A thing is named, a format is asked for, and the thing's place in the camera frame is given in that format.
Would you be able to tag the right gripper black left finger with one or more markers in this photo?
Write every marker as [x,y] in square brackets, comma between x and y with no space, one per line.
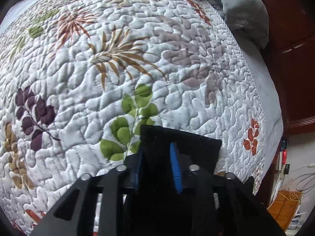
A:
[74,212]

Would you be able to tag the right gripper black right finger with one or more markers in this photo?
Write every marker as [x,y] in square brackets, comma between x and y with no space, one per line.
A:
[216,205]

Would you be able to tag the black pants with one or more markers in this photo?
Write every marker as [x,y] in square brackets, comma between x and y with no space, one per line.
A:
[149,211]

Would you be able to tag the dark wooden nightstand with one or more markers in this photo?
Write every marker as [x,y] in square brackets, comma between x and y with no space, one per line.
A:
[265,189]

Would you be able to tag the orange woven basket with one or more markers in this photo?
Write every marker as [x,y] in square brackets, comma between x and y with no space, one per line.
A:
[284,207]

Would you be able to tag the white power strip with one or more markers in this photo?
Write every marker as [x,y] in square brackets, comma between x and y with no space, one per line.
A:
[282,164]

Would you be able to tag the floral quilted bedspread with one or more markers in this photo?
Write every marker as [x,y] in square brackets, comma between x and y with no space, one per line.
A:
[80,77]

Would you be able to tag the dark wooden headboard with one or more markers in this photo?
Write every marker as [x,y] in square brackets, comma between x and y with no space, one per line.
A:
[289,56]

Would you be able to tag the grey pillow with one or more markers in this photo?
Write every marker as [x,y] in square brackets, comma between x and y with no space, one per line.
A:
[249,16]

